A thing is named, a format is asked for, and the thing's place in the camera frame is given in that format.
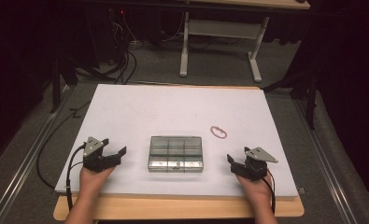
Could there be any wooden desk top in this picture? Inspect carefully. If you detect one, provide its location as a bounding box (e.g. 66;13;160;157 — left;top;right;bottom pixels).
185;0;311;11

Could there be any person's left hand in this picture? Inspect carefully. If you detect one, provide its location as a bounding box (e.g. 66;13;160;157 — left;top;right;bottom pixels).
78;165;117;200

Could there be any clear plastic compartment box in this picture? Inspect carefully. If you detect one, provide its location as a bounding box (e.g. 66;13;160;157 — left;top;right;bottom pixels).
147;135;205;174

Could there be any dark computer tower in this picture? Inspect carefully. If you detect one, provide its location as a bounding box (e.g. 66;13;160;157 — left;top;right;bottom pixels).
85;4;120;64

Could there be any black metal stand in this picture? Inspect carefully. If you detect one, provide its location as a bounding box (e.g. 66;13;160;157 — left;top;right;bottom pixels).
49;52;80;115
262;69;319;131

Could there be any metal floor rail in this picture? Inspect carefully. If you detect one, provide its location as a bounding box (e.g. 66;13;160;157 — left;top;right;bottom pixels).
0;85;75;224
291;92;359;224

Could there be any pink braided cord bracelet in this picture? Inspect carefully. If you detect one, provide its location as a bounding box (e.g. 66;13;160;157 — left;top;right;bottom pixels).
209;125;228;140

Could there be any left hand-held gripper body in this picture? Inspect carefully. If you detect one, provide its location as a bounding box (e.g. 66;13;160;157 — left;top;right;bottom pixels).
82;135;112;174

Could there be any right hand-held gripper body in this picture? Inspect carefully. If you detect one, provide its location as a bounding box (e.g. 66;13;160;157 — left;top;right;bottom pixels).
230;147;279;182

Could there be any bundle of black cables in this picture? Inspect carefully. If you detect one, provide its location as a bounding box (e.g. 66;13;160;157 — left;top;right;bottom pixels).
108;8;139;86

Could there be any white metal desk frame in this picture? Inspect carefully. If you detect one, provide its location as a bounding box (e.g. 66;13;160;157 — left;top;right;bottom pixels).
178;11;271;84

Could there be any person's right hand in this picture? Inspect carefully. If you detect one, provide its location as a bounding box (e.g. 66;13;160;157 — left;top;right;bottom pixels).
235;173;274;203

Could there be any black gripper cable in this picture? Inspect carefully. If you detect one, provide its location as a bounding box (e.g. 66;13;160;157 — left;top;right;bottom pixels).
64;143;87;213
263;169;277;216

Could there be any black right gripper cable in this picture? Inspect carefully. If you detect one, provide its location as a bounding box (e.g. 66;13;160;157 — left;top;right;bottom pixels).
263;169;277;216

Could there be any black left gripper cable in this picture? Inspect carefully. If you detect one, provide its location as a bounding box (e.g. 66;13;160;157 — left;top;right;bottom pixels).
64;143;87;213

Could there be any black floor cable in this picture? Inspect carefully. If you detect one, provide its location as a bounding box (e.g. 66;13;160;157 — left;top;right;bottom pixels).
35;99;92;190

